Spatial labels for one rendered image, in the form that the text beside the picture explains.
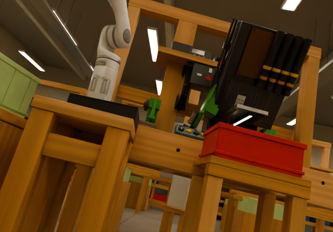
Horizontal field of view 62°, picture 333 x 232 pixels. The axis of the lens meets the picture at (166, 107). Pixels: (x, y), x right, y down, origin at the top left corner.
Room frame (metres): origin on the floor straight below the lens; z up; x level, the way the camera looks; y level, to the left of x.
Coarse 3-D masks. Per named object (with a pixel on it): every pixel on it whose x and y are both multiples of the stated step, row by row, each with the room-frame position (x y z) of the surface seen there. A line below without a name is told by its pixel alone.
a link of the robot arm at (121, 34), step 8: (112, 0) 0.90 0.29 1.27; (120, 0) 0.91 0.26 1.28; (112, 8) 0.93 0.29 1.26; (120, 8) 0.92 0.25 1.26; (120, 16) 0.93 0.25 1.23; (120, 24) 0.94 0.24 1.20; (128, 24) 0.97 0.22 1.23; (112, 32) 0.96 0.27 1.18; (120, 32) 0.95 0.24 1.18; (128, 32) 0.98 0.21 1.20; (120, 40) 0.97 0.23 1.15; (128, 40) 0.99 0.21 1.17; (120, 48) 1.01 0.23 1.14
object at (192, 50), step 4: (192, 48) 1.72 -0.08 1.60; (196, 48) 1.72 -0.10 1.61; (188, 52) 1.72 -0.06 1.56; (192, 52) 1.72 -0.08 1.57; (196, 52) 1.72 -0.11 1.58; (200, 52) 1.72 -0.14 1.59; (204, 52) 1.72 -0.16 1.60; (208, 52) 1.73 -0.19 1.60; (200, 56) 1.72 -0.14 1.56; (204, 56) 1.72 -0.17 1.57; (208, 56) 1.73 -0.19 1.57
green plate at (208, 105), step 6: (216, 84) 1.44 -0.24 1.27; (210, 90) 1.54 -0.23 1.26; (216, 90) 1.46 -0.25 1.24; (210, 96) 1.44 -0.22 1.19; (204, 102) 1.52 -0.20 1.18; (210, 102) 1.46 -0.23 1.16; (204, 108) 1.44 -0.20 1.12; (210, 108) 1.46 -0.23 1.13; (216, 108) 1.46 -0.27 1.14; (204, 114) 1.53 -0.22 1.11; (210, 114) 1.48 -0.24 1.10; (216, 114) 1.46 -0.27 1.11
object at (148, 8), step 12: (132, 0) 1.78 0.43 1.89; (144, 0) 1.79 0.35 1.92; (144, 12) 1.83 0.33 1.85; (156, 12) 1.79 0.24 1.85; (168, 12) 1.80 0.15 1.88; (180, 12) 1.80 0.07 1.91; (192, 12) 1.81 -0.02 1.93; (204, 24) 1.81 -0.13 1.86; (216, 24) 1.82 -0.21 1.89; (228, 24) 1.82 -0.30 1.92; (312, 48) 1.86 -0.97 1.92
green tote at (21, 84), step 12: (0, 60) 0.89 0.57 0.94; (12, 60) 0.92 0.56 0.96; (0, 72) 0.90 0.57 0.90; (12, 72) 0.95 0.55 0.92; (24, 72) 0.99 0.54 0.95; (0, 84) 0.92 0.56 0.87; (12, 84) 0.97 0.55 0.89; (24, 84) 1.02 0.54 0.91; (36, 84) 1.08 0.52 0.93; (0, 96) 0.94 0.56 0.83; (12, 96) 0.99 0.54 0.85; (24, 96) 1.04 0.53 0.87; (12, 108) 1.00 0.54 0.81; (24, 108) 1.06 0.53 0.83
